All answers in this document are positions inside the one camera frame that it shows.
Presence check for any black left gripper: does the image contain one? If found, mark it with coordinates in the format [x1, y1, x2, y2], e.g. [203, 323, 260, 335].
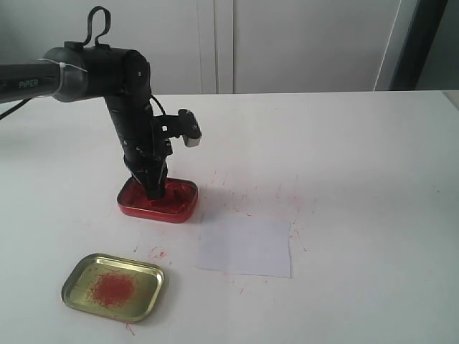
[123, 140, 172, 200]

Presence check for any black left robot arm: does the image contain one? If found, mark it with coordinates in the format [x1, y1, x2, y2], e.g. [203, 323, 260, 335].
[1, 42, 168, 200]

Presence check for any red ink pad tin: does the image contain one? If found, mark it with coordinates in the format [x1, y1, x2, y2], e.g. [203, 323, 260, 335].
[117, 178, 198, 224]

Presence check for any gold tin lid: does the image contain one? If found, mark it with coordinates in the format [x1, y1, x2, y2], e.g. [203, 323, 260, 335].
[61, 253, 165, 323]

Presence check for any white paper sheet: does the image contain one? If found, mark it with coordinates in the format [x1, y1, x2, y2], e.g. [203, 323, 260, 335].
[197, 213, 291, 278]

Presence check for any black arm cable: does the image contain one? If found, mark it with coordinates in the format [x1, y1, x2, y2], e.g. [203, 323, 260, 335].
[84, 6, 113, 49]

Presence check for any dark vertical post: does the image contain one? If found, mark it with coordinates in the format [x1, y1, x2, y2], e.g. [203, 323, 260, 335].
[389, 0, 449, 91]

